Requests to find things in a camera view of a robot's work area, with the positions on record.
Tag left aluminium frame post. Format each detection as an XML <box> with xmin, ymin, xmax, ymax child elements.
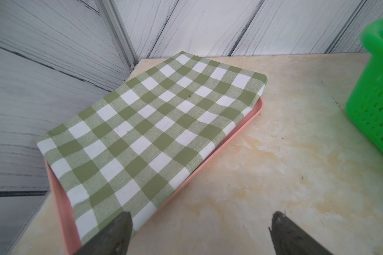
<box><xmin>95</xmin><ymin>0</ymin><xmax>138</xmax><ymax>72</ymax></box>

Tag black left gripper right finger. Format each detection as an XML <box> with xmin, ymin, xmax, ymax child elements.
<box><xmin>269</xmin><ymin>211</ymin><xmax>332</xmax><ymax>255</ymax></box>

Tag green white checkered cloth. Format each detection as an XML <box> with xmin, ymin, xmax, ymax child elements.
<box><xmin>37</xmin><ymin>52</ymin><xmax>267</xmax><ymax>243</ymax></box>

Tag pink plastic tray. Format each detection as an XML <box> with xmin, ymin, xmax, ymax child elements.
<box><xmin>45</xmin><ymin>98</ymin><xmax>264</xmax><ymax>255</ymax></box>

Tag green plastic basket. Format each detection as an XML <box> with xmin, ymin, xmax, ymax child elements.
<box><xmin>345</xmin><ymin>18</ymin><xmax>383</xmax><ymax>152</ymax></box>

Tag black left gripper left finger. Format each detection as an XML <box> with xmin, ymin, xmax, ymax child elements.
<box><xmin>74</xmin><ymin>211</ymin><xmax>133</xmax><ymax>255</ymax></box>

